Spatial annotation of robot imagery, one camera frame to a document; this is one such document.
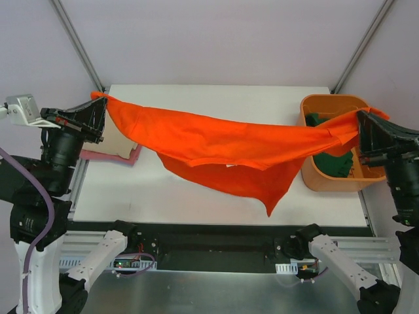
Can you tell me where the orange plastic bin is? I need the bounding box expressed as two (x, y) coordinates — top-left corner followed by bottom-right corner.
(297, 94), (386, 192)

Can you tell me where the right white cable duct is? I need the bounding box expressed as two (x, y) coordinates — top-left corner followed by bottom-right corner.
(275, 262), (299, 275)

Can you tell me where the aluminium frame post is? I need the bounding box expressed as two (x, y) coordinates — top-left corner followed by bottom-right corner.
(329, 0), (397, 95)
(48, 0), (107, 92)

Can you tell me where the right aluminium frame post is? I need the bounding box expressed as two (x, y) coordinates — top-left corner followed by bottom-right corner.
(329, 0), (397, 95)

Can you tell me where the pink folded t-shirt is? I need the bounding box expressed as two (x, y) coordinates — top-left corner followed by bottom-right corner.
(80, 144), (141, 166)

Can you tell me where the left aluminium frame post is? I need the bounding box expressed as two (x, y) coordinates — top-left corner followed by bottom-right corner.
(48, 0), (107, 92)

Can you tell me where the aluminium front rail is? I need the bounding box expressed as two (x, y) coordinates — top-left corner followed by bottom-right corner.
(60, 231), (400, 264)

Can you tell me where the green t-shirt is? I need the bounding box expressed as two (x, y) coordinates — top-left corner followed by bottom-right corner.
(305, 113), (354, 178)

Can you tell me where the left white cable duct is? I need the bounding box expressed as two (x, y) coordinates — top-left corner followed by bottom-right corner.
(59, 256), (157, 271)

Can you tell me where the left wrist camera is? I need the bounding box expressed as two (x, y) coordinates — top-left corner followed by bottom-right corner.
(1, 94), (58, 128)

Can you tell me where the orange t-shirt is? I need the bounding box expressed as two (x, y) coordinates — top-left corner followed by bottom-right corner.
(90, 91), (390, 218)

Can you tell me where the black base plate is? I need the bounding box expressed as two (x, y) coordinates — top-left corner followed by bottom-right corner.
(62, 219), (335, 274)

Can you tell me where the white cable duct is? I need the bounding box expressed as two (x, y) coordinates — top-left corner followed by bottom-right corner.
(275, 262), (299, 275)
(59, 256), (157, 271)

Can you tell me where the beige folded t-shirt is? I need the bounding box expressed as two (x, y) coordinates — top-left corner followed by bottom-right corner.
(83, 112), (136, 156)

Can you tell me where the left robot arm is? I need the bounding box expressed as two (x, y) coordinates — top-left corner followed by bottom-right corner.
(1, 94), (139, 313)

